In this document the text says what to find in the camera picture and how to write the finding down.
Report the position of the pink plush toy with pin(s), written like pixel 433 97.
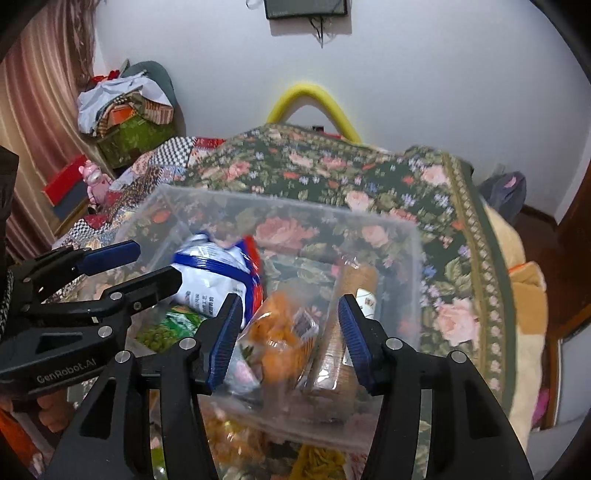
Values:
pixel 94 180

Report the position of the yellow foam tube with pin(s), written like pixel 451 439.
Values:
pixel 300 90

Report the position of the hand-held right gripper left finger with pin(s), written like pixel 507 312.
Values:
pixel 226 339

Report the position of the beige blanket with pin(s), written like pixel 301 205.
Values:
pixel 521 323

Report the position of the dark floral blanket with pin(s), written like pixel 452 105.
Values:
pixel 323 170

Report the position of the yellow snack bag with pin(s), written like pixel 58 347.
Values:
pixel 323 459

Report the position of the clear bag of corn puffs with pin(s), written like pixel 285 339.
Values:
pixel 272 337

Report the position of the clear plastic container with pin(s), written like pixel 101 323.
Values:
pixel 277 201

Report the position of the person's left hand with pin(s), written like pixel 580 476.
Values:
pixel 53 410

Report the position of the grey backpack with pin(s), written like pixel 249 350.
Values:
pixel 505 194

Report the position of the striped folded cloth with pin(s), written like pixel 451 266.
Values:
pixel 157 113

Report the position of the white crumpled cloth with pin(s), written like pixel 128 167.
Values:
pixel 115 90

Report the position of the patchwork quilt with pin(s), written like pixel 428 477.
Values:
pixel 161 157

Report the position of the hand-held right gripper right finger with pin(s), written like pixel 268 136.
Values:
pixel 355 341

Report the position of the white blue snack bag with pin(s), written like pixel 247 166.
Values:
pixel 207 272

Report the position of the brown cracker packet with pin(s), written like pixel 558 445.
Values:
pixel 358 279

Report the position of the brown striped curtain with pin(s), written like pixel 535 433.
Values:
pixel 37 92

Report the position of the dark grey box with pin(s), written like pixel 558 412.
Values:
pixel 71 207

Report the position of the orange snack bag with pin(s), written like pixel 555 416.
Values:
pixel 231 429

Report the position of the red box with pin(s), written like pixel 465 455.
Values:
pixel 64 180

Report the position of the green pea snack bag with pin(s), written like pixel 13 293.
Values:
pixel 168 330

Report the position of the small pale snack packet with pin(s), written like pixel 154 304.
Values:
pixel 242 371

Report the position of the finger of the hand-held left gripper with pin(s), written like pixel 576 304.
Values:
pixel 152 286
pixel 111 255

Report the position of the wooden wardrobe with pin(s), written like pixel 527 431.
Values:
pixel 572 277

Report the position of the small wall monitor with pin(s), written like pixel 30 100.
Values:
pixel 304 7

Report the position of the grey cushion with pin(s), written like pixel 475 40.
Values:
pixel 159 76

